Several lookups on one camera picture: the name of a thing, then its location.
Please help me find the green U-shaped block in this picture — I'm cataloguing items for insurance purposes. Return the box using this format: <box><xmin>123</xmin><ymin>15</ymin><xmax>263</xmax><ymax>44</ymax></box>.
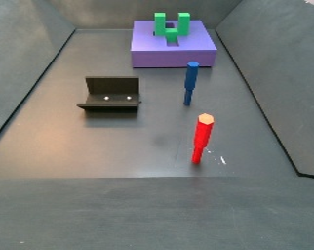
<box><xmin>153</xmin><ymin>13</ymin><xmax>189</xmax><ymax>43</ymax></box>

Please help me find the red hexagonal peg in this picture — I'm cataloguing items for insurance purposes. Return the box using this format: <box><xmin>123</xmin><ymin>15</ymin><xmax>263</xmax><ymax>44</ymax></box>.
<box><xmin>191</xmin><ymin>113</ymin><xmax>215</xmax><ymax>164</ymax></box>

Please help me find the black angle bracket fixture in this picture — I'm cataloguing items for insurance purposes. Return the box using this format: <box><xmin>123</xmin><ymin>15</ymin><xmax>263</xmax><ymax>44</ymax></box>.
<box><xmin>77</xmin><ymin>76</ymin><xmax>140</xmax><ymax>110</ymax></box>

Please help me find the blue hexagonal peg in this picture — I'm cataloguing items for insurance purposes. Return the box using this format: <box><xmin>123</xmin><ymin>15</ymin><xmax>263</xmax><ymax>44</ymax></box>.
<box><xmin>183</xmin><ymin>62</ymin><xmax>199</xmax><ymax>106</ymax></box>

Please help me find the purple block base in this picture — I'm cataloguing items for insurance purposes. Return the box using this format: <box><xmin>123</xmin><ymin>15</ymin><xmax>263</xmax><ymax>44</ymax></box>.
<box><xmin>131</xmin><ymin>21</ymin><xmax>217</xmax><ymax>68</ymax></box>

